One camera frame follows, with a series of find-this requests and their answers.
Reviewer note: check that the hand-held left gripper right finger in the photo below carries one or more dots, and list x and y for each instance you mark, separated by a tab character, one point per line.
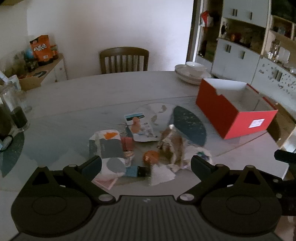
198	165

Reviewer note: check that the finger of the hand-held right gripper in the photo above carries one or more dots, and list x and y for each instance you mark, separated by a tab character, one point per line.
285	155
286	183

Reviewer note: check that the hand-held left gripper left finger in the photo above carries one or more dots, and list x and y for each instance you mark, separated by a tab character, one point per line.
92	165

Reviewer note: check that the white blue print packet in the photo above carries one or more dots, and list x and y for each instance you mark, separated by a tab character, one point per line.
198	153

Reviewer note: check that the pink ribbed soap dish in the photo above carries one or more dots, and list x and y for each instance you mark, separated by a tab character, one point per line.
106	183

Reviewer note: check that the geometric print tissue pack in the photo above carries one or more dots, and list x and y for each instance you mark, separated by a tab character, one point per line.
108	146

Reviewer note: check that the brown and white toy dog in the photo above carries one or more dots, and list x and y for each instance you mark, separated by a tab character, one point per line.
173	143

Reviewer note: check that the small blue black packet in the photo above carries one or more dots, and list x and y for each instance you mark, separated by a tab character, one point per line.
136	171

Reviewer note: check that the small orange fruit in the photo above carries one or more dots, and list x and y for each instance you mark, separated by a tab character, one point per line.
150	158

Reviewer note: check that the red cardboard box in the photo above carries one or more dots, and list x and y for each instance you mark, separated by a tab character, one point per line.
219	115

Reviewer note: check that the white snack packet orange figure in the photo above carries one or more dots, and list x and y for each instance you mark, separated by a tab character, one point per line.
141	129

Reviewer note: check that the white marble desktop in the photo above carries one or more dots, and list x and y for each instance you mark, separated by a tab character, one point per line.
92	92

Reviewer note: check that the teal leaf placemat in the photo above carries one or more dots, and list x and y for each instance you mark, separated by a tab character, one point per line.
11	153
189	125

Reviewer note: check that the white leaf placemat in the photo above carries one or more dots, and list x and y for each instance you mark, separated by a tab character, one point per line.
159	109

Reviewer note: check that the white gold-rimmed plate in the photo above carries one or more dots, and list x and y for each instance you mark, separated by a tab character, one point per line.
189	81

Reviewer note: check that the glass jar dark contents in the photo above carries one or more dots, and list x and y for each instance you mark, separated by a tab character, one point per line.
17	111
4	122

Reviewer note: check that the stack of white plates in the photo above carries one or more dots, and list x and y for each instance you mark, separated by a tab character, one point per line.
180	69

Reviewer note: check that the white gold-rimmed bowl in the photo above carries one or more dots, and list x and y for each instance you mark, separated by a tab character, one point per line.
195	67

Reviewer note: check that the white plastic container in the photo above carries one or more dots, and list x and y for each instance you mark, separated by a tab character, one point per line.
284	55

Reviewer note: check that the white wooden sideboard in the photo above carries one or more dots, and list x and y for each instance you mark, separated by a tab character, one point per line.
60	69

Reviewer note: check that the brown cardboard box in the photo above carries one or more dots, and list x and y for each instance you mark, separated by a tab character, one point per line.
30	83

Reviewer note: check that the clear glass jar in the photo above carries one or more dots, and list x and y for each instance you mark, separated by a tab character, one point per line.
274	49

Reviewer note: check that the dark wooden slatted chair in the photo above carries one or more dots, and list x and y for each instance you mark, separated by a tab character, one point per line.
124	51

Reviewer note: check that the small orange jar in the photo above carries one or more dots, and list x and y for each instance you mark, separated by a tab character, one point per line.
54	52

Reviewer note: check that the orange snack bag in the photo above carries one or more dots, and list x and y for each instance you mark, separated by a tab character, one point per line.
41	49

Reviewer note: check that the small blue globe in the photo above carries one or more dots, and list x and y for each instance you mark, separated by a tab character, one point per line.
29	54

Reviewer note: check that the red white hanging bag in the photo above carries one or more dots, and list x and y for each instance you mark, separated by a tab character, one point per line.
207	18

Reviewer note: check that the white wall cabinet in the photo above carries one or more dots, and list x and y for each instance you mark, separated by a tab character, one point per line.
233	58

